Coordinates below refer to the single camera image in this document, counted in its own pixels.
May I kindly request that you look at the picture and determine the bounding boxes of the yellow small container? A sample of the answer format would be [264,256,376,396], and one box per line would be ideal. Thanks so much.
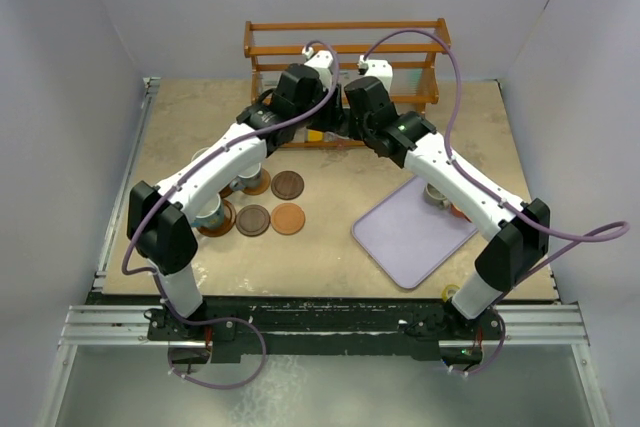
[306,129,324,142]

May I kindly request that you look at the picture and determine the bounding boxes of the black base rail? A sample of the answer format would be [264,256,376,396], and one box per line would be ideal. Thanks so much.
[87,293,506,365]

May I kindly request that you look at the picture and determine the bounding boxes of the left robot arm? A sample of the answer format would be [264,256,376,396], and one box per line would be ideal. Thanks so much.
[126,50,338,339]

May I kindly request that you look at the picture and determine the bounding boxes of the brown ringed coaster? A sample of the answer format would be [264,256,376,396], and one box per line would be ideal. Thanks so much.
[219,186,233,199]
[196,199,236,237]

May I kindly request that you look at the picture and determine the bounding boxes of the small orange-handled mug front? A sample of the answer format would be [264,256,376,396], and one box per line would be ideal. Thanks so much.
[324,132,349,142]

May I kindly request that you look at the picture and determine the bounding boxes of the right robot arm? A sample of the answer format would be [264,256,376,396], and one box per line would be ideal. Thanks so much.
[344,76,550,338]

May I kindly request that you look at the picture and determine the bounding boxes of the orange wood coaster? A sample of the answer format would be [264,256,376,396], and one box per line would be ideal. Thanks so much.
[271,203,306,235]

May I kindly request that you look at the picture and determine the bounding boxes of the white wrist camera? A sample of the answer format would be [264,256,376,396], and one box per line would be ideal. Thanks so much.
[357,56,393,93]
[302,46,334,89]

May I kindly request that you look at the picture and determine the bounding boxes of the dark walnut coaster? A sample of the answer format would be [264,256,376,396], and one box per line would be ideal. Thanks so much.
[271,170,305,200]
[235,204,271,237]

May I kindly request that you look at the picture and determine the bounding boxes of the lavender plastic tray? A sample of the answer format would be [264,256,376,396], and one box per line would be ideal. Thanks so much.
[352,177,477,290]

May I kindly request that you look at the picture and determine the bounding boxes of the large blue mug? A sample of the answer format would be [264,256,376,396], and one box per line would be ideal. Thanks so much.
[191,147,209,162]
[191,195,225,230]

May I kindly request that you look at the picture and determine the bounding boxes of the orange brown mug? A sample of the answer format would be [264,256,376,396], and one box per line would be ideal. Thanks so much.
[450,204,471,222]

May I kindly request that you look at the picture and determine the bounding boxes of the wooden three-tier shelf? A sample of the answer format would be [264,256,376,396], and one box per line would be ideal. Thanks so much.
[243,17,451,151]

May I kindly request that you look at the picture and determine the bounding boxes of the light wood coaster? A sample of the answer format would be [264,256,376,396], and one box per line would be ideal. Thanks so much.
[242,168,271,196]

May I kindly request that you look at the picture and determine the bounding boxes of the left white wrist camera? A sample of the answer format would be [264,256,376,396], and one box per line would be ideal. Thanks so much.
[302,46,334,89]

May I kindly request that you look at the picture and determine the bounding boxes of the aluminium frame rail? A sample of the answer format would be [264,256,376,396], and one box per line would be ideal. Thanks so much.
[35,77,161,426]

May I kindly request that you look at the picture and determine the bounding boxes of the large blue mug front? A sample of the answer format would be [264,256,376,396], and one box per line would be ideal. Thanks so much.
[191,195,225,230]

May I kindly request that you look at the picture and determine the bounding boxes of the yellow tape roll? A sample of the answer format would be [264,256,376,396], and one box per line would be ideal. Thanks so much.
[441,284,460,302]

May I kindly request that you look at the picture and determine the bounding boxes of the dark olive cup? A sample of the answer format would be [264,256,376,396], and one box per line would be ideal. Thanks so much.
[423,184,450,209]

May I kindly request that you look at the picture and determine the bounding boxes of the small grey mug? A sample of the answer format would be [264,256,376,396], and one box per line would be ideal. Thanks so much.
[229,164,262,192]

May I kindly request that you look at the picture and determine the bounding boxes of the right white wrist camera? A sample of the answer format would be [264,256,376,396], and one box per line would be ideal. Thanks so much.
[357,56,393,93]

